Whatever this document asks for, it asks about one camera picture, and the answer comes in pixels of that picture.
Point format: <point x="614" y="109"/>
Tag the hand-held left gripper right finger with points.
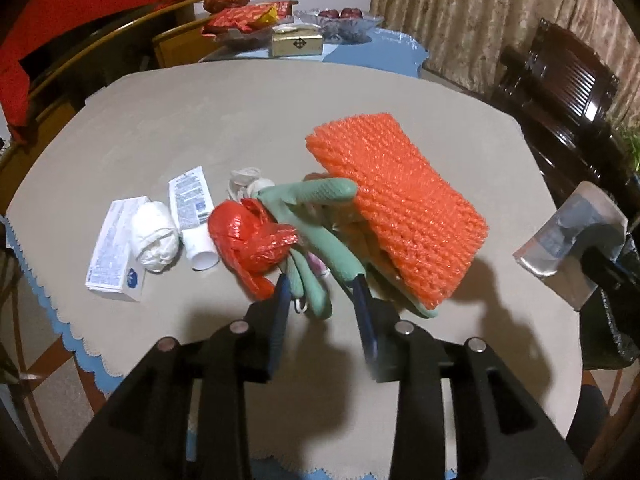
<point x="365" y="320"/>

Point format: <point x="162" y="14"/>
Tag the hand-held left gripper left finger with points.
<point x="280" y="310"/>

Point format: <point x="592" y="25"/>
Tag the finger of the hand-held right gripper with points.
<point x="607" y="267"/>

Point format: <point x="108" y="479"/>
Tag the silver foil packet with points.
<point x="560" y="245"/>

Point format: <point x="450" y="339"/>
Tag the pink plastic wrapper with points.
<point x="320" y="265"/>

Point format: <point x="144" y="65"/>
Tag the red plastic bag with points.
<point x="240" y="235"/>

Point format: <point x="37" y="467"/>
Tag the green rubber glove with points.
<point x="320" y="195"/>

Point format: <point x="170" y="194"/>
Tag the orange foam net sleeve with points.
<point x="400" y="195"/>

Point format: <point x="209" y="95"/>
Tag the white squeeze tube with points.
<point x="187" y="200"/>

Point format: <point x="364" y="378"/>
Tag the white tissue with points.
<point x="152" y="235"/>

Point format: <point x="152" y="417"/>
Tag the white cardboard box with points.
<point x="112" y="255"/>

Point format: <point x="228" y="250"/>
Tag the green potted plant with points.
<point x="631" y="145"/>

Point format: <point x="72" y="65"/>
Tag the person's dark clothed leg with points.
<point x="587" y="420"/>

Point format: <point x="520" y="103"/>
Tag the dark wooden armchair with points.
<point x="560" y="90"/>

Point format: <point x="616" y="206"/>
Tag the beige tablecloth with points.
<point x="200" y="120"/>

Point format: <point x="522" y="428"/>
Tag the blue scalloped tablecloth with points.
<point x="350" y="55"/>

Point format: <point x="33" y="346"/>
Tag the gold box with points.
<point x="297" y="42"/>

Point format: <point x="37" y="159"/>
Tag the beige patterned curtain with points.
<point x="475" y="10"/>

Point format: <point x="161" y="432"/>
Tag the glass fruit bowl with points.
<point x="345" y="27"/>

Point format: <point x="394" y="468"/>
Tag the red snack packet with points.
<point x="240" y="20"/>

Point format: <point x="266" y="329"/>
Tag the red patterned bag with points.
<point x="225" y="0"/>

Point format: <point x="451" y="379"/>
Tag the red cloth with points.
<point x="75" y="10"/>

